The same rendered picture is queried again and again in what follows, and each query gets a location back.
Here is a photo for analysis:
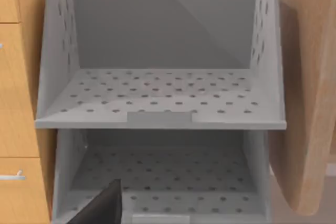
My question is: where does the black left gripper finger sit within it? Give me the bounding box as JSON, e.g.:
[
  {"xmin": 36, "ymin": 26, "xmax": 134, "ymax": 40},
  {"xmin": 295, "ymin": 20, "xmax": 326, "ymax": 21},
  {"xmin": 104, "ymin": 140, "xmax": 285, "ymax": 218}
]
[{"xmin": 69, "ymin": 178, "xmax": 123, "ymax": 224}]

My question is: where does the grey pierced drawer tray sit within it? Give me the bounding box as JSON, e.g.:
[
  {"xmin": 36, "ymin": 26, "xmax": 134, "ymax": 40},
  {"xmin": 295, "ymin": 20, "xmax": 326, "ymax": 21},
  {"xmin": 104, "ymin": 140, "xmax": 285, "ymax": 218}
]
[
  {"xmin": 34, "ymin": 0, "xmax": 287, "ymax": 131},
  {"xmin": 52, "ymin": 128, "xmax": 271, "ymax": 224}
]

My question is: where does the wooden cupboard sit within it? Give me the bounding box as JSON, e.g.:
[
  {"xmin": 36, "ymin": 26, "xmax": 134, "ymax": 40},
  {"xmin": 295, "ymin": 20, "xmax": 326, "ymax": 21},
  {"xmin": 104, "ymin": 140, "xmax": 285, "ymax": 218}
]
[{"xmin": 0, "ymin": 0, "xmax": 77, "ymax": 224}]

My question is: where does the pale wooden panel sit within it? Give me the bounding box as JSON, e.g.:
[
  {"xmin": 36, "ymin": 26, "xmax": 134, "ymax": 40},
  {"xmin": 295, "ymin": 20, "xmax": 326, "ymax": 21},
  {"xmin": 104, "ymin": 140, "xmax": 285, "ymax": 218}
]
[{"xmin": 263, "ymin": 0, "xmax": 336, "ymax": 213}]

